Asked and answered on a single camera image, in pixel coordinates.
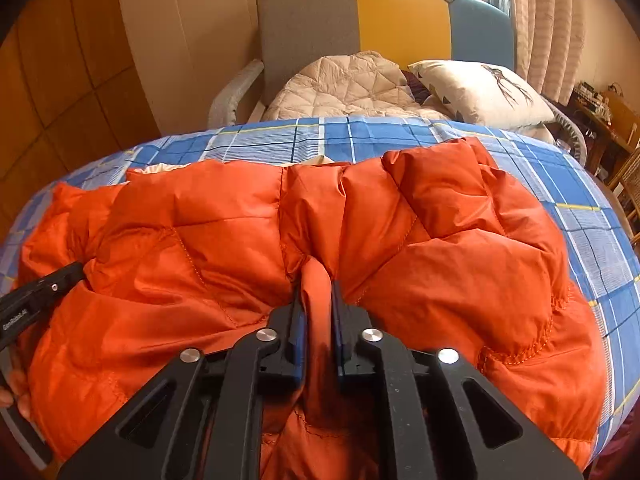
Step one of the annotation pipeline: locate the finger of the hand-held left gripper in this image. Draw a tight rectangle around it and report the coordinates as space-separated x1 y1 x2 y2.
29 261 87 306

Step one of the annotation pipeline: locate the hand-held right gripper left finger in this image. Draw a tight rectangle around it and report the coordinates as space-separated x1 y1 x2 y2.
57 285 307 480

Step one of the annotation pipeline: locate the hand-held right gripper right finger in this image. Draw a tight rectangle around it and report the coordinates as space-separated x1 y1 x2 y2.
331 280 586 480

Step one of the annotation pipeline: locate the orange puffer jacket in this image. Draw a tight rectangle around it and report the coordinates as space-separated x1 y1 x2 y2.
17 136 613 480

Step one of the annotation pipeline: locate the person's left hand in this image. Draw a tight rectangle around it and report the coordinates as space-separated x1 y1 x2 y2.
0 355 32 418

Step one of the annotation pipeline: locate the wooden wardrobe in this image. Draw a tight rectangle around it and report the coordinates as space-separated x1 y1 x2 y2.
0 0 161 241

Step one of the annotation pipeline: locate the beige quilted jacket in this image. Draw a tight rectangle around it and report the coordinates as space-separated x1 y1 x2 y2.
261 50 451 122

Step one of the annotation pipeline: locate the bed with blue plaid sheet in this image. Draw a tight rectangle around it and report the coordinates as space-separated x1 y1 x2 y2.
0 116 640 461

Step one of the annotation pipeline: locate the white printed pillow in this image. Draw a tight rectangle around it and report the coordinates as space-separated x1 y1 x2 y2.
407 59 557 131

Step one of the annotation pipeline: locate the grey yellow blue headboard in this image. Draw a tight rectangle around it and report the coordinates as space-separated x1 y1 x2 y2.
256 0 516 121

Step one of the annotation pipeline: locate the rattan chair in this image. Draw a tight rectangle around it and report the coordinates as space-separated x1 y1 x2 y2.
607 147 640 233

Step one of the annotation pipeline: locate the cluttered wooden desk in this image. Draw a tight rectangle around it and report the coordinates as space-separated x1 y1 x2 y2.
572 82 640 171

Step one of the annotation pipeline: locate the grey padded bed rail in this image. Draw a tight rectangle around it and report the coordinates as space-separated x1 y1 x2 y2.
207 59 265 128
542 97 588 163

